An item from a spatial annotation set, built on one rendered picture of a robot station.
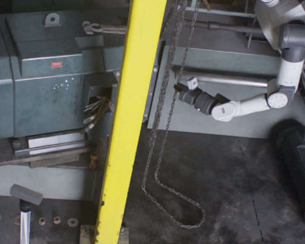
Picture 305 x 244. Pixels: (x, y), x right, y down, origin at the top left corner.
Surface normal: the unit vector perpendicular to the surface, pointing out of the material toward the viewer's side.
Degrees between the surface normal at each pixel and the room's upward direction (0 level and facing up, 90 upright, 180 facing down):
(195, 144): 0
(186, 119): 90
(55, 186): 90
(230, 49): 0
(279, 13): 43
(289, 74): 91
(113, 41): 0
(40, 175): 90
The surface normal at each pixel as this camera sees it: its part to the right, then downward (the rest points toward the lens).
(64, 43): 0.15, -0.74
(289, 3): -0.55, -0.58
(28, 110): 0.36, 0.66
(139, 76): 0.04, 0.67
